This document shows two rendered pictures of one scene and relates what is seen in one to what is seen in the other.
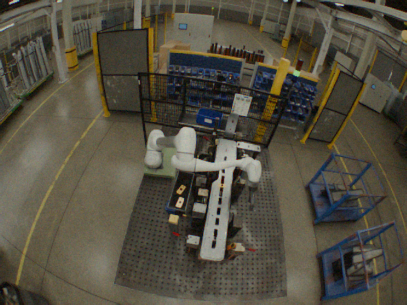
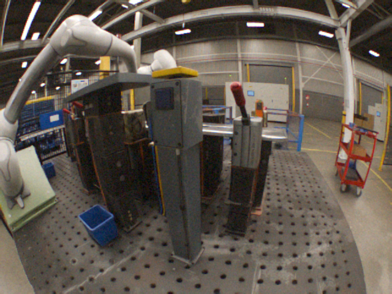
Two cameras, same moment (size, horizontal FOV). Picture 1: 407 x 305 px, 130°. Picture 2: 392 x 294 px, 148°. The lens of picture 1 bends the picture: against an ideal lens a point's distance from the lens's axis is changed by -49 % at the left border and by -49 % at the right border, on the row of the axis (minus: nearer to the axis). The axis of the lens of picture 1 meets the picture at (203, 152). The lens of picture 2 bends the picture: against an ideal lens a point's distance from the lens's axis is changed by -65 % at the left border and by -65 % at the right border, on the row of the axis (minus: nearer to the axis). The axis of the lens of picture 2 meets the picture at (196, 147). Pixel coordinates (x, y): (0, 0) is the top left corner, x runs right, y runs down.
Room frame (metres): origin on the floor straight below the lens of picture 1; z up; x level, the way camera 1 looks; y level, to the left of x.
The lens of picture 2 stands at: (0.38, 0.38, 1.11)
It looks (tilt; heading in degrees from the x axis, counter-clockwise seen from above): 17 degrees down; 295
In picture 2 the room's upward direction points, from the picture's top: 2 degrees counter-clockwise
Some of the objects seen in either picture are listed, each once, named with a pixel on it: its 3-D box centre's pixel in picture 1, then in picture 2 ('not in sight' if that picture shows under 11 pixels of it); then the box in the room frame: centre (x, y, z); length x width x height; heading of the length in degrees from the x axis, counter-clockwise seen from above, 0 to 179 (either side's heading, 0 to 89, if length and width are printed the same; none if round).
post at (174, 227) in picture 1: (174, 229); (182, 193); (0.53, 0.14, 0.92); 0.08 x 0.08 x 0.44; 87
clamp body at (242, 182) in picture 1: (237, 190); not in sight; (1.05, -0.40, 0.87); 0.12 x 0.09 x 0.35; 87
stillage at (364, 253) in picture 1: (363, 261); (273, 136); (0.20, -2.58, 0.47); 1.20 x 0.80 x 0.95; 93
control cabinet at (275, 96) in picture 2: not in sight; (266, 98); (0.34, -8.30, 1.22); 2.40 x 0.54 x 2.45; 3
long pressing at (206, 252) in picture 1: (222, 187); (139, 124); (0.98, -0.23, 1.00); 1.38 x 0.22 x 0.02; 177
